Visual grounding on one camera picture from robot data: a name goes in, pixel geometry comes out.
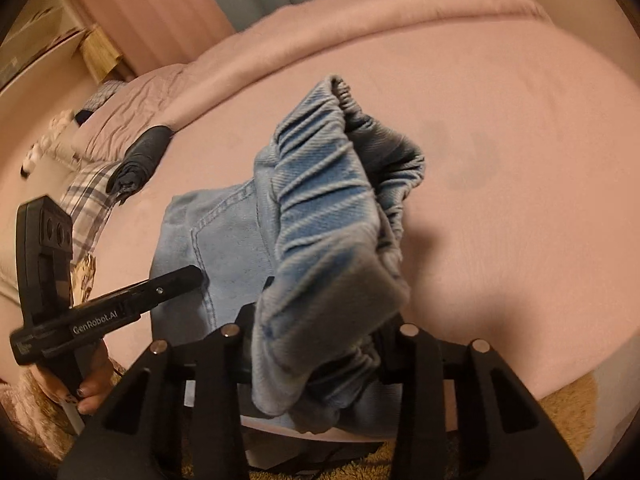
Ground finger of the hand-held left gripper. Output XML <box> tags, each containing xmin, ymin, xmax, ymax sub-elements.
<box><xmin>149</xmin><ymin>264</ymin><xmax>206</xmax><ymax>307</ymax></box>

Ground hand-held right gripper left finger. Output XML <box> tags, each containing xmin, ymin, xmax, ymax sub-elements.
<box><xmin>57</xmin><ymin>304</ymin><xmax>257</xmax><ymax>480</ymax></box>

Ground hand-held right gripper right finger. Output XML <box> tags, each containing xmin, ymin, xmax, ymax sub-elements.
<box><xmin>379</xmin><ymin>324</ymin><xmax>583</xmax><ymax>480</ymax></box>

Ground light blue denim pants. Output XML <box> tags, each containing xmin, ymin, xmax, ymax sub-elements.
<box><xmin>150</xmin><ymin>75</ymin><xmax>426</xmax><ymax>433</ymax></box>

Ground dark grey folded pants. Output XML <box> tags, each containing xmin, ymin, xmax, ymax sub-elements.
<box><xmin>106</xmin><ymin>125</ymin><xmax>176</xmax><ymax>206</ymax></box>

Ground person's left hand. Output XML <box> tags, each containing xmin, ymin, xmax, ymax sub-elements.
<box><xmin>45</xmin><ymin>339</ymin><xmax>119</xmax><ymax>414</ymax></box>

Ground yellow printed pillow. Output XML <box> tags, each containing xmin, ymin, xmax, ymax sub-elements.
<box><xmin>70</xmin><ymin>252</ymin><xmax>99</xmax><ymax>307</ymax></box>

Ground plaid pillow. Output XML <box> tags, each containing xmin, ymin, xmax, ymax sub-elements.
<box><xmin>60</xmin><ymin>160</ymin><xmax>126</xmax><ymax>256</ymax></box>

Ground white plush toy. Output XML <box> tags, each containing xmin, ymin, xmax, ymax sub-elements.
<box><xmin>21</xmin><ymin>110</ymin><xmax>77</xmax><ymax>177</ymax></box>

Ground brown patterned fluffy rug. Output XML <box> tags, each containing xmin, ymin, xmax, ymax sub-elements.
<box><xmin>175</xmin><ymin>375</ymin><xmax>606</xmax><ymax>480</ymax></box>

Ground pink bed blanket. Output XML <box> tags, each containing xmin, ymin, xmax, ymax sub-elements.
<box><xmin>0</xmin><ymin>22</ymin><xmax>640</xmax><ymax>436</ymax></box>

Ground small cardboard box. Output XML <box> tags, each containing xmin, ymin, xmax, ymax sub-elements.
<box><xmin>80</xmin><ymin>25</ymin><xmax>124</xmax><ymax>82</ymax></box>

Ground large tan box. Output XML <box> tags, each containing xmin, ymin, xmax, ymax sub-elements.
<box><xmin>0</xmin><ymin>0</ymin><xmax>96</xmax><ymax>96</ymax></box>

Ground pink curtain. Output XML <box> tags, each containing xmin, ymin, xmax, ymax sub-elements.
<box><xmin>65</xmin><ymin>0</ymin><xmax>236</xmax><ymax>76</ymax></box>

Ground pink comforter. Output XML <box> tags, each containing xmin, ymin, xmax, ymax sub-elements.
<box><xmin>70</xmin><ymin>0</ymin><xmax>556</xmax><ymax>161</ymax></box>

